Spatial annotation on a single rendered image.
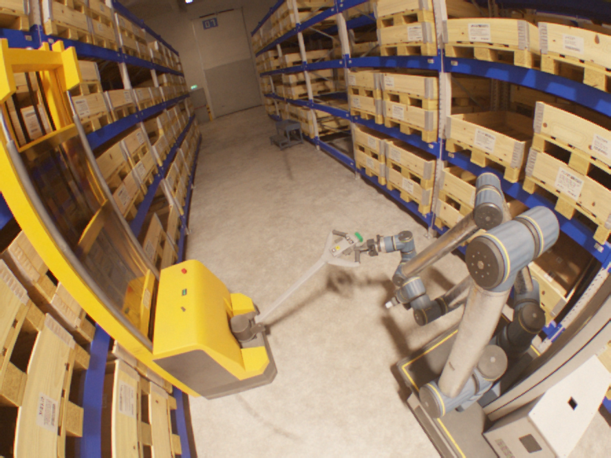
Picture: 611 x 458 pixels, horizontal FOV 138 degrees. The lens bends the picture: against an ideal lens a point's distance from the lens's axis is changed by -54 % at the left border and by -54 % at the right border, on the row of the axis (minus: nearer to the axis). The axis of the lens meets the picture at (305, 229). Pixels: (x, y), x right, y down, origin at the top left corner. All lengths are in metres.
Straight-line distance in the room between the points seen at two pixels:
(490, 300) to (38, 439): 1.61
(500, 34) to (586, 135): 0.89
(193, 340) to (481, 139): 2.54
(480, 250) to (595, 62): 1.51
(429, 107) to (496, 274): 2.19
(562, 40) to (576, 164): 0.78
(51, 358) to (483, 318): 1.66
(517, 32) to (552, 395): 2.11
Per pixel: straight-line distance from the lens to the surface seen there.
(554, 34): 1.99
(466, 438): 1.83
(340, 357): 2.23
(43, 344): 1.35
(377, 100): 3.38
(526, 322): 1.69
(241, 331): 2.02
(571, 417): 1.56
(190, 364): 1.75
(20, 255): 1.41
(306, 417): 2.10
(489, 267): 0.70
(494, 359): 1.46
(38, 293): 1.46
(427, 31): 2.63
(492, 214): 1.22
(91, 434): 1.48
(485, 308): 0.82
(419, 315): 1.36
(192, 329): 1.60
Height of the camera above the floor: 2.04
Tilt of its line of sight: 36 degrees down
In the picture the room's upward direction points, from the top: 11 degrees counter-clockwise
